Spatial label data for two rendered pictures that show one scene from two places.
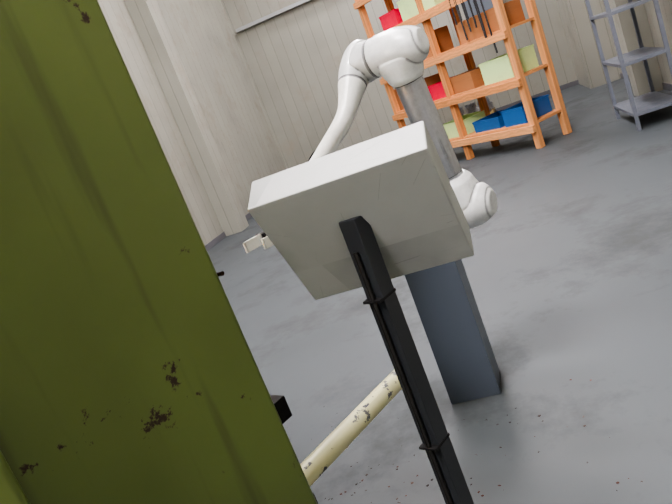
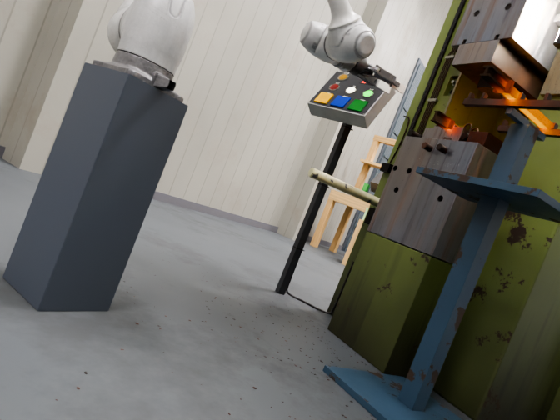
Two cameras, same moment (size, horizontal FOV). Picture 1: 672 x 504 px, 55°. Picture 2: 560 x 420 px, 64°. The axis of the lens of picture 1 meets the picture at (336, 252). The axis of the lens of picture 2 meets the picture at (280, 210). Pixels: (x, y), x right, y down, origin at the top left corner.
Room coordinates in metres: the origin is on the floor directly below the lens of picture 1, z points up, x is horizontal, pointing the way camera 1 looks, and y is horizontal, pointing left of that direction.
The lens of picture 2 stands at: (3.42, 0.45, 0.46)
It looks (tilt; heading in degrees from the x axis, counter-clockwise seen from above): 2 degrees down; 196
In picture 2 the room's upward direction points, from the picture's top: 22 degrees clockwise
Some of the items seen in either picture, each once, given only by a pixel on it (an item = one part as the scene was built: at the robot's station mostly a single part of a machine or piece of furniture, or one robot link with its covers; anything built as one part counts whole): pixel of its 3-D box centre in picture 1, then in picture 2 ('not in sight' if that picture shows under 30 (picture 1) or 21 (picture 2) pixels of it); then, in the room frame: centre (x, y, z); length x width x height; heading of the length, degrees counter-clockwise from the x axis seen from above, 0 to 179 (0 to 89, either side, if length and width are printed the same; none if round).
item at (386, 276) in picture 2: not in sight; (419, 309); (1.35, 0.60, 0.23); 0.56 x 0.38 x 0.47; 136
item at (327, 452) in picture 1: (356, 422); (346, 187); (1.30, 0.09, 0.62); 0.44 x 0.05 x 0.05; 136
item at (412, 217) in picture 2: not in sight; (459, 212); (1.35, 0.60, 0.69); 0.56 x 0.38 x 0.45; 136
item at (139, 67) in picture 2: not in sight; (146, 75); (2.42, -0.32, 0.63); 0.22 x 0.18 x 0.06; 72
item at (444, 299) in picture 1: (453, 322); (97, 190); (2.41, -0.34, 0.30); 0.20 x 0.20 x 0.60; 72
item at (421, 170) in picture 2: not in sight; (497, 196); (1.94, 0.63, 0.71); 0.40 x 0.30 x 0.02; 50
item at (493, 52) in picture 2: not in sight; (502, 76); (1.32, 0.55, 1.32); 0.42 x 0.20 x 0.10; 136
